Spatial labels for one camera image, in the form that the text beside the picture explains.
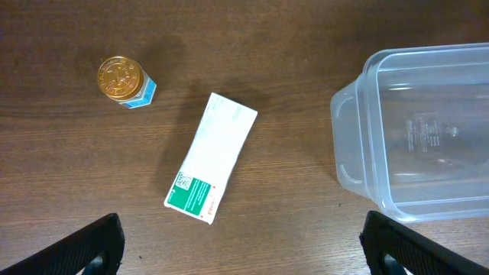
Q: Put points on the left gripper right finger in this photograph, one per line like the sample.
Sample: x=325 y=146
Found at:
x=392 y=248

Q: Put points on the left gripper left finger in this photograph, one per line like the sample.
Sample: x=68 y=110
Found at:
x=95 y=249

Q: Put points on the white green medicine box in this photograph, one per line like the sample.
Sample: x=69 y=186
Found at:
x=201 y=181

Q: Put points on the clear plastic container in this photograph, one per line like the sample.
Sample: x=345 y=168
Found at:
x=411 y=132

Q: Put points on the gold lid small jar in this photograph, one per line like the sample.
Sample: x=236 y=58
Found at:
x=123 y=80

